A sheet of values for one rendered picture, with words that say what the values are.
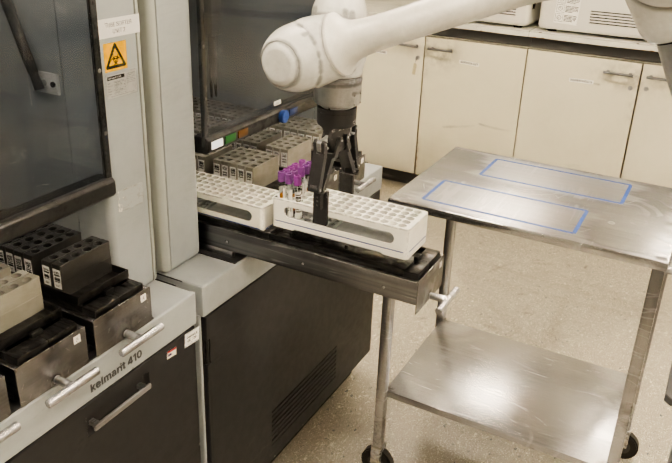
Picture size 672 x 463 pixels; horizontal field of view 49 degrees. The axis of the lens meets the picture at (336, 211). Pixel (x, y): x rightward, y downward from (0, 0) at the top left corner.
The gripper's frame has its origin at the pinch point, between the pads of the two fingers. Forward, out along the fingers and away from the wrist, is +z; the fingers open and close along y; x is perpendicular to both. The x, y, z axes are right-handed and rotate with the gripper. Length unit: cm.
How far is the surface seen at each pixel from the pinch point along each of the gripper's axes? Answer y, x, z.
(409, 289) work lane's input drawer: -6.9, -20.0, 10.1
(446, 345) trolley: 54, -10, 61
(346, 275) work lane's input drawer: -6.9, -6.9, 10.9
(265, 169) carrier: 14.7, 25.9, 2.5
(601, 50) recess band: 233, -12, 5
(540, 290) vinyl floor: 153, -16, 89
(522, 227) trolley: 24.9, -32.2, 6.9
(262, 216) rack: -4.9, 13.7, 4.1
